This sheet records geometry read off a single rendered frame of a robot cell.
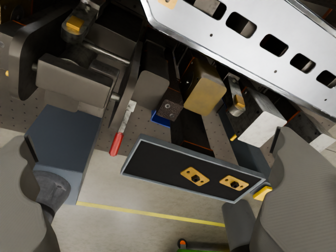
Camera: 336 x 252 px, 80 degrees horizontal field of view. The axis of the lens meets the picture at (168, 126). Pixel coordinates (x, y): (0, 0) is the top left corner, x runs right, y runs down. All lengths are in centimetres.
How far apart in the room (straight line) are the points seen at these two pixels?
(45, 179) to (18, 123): 57
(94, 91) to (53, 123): 46
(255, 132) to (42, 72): 47
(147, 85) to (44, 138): 41
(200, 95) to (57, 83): 29
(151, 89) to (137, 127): 58
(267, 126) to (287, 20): 24
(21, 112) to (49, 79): 79
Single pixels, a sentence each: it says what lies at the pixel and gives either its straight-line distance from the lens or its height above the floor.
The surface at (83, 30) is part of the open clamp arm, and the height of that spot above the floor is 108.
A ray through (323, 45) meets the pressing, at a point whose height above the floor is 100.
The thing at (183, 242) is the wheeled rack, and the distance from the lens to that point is 413.
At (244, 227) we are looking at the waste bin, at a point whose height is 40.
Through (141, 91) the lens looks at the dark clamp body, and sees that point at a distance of 47.
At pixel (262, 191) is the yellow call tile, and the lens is 69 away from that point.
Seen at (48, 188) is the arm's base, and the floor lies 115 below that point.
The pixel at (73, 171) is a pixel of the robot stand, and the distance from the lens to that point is 67.
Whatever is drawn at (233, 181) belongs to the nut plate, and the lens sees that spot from 60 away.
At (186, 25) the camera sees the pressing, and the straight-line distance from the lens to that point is 50.
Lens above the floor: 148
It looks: 50 degrees down
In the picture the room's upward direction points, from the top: 176 degrees clockwise
